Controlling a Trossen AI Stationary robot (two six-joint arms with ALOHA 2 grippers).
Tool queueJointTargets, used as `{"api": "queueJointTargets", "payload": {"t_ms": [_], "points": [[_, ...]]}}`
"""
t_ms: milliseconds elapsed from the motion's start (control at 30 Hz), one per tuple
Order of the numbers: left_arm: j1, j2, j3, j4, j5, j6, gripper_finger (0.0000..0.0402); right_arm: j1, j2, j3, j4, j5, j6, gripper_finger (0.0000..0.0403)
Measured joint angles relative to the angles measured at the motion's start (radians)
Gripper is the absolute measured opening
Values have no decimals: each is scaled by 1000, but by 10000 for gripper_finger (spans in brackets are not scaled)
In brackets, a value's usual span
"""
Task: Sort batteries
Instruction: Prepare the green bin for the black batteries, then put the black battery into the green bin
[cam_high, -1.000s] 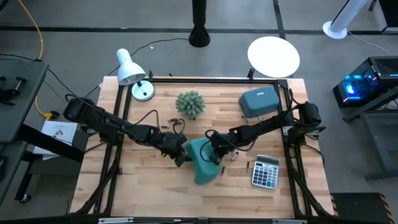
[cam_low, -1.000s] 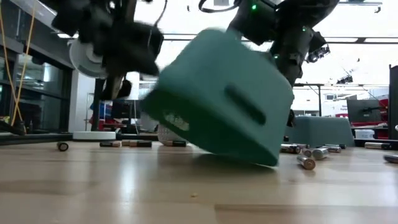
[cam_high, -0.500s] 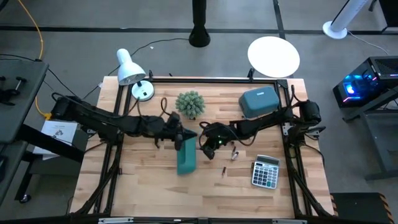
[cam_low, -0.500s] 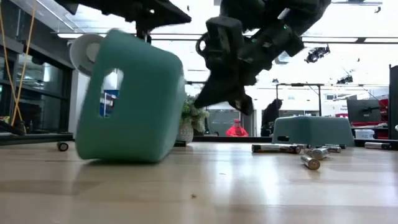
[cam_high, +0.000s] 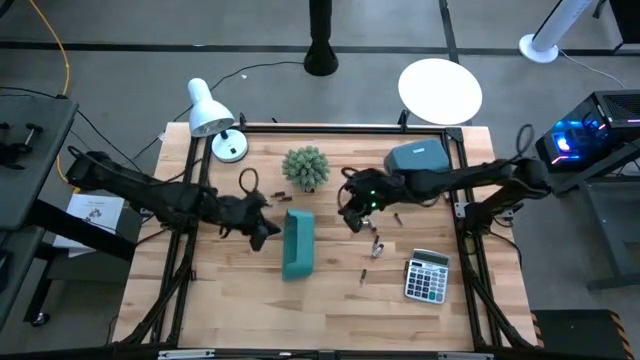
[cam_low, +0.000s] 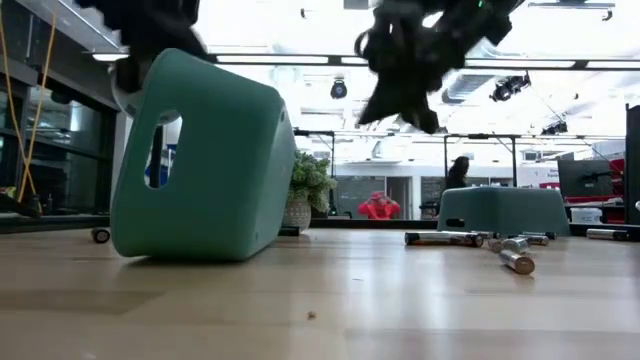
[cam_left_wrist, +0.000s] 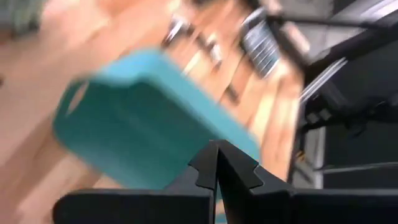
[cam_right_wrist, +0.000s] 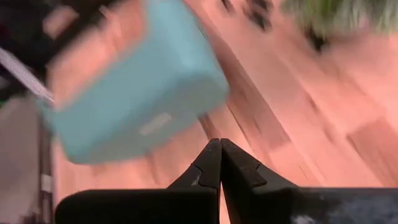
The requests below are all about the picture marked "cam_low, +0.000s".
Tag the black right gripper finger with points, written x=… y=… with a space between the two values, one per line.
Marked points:
x=377 y=110
x=422 y=117

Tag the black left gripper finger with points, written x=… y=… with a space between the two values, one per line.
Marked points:
x=132 y=75

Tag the teal plastic bin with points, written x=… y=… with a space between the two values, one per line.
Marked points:
x=225 y=190

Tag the black ceiling spotlight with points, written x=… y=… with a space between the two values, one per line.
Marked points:
x=338 y=89
x=509 y=88
x=554 y=128

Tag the person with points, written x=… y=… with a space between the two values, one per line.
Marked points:
x=457 y=174
x=379 y=207

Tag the green potted plant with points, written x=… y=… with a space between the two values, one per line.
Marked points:
x=307 y=190

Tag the silver cylindrical battery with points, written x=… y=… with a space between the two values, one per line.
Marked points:
x=495 y=245
x=542 y=234
x=515 y=245
x=427 y=238
x=485 y=234
x=100 y=235
x=537 y=240
x=606 y=234
x=466 y=240
x=517 y=262

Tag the grey-green plastic bin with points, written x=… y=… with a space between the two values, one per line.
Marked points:
x=503 y=211

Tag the black clamp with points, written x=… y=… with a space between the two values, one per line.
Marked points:
x=20 y=205

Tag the black computer monitor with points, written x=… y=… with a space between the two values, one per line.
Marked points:
x=585 y=178

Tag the white plastic container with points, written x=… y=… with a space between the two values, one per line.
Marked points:
x=586 y=215

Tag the black upright panel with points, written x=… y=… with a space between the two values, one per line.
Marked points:
x=633 y=165

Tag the black ceiling rail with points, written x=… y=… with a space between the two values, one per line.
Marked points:
x=400 y=60

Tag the silver ventilation duct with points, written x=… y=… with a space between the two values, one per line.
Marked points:
x=465 y=87

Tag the black table edge rail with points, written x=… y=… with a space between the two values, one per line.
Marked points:
x=370 y=223

